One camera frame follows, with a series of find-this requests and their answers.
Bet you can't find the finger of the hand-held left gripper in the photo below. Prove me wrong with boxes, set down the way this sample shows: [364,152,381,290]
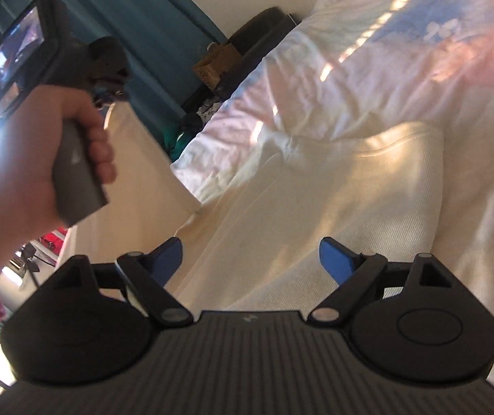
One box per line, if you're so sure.
[86,37,132,107]

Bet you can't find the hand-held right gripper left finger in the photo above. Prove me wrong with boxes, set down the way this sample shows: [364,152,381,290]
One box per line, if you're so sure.
[35,238,193,327]

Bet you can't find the wide teal curtain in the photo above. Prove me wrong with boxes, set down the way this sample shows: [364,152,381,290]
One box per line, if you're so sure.
[0,0,228,109]

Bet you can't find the brown cardboard box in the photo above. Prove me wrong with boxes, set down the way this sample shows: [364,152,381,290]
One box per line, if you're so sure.
[193,42,243,89]

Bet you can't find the bed with pastel duvet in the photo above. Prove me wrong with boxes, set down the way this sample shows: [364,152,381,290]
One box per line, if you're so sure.
[171,0,494,398]

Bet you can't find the person's left hand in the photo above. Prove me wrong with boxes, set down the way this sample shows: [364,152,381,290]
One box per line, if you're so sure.
[0,82,118,251]

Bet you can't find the patterned white cloth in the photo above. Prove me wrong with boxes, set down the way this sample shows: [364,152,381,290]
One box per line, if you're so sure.
[195,95,226,119]

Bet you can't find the green cloth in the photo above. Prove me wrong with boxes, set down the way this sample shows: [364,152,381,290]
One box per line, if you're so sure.
[162,114,206,163]

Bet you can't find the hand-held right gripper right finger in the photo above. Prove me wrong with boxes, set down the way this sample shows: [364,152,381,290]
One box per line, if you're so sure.
[308,237,468,325]

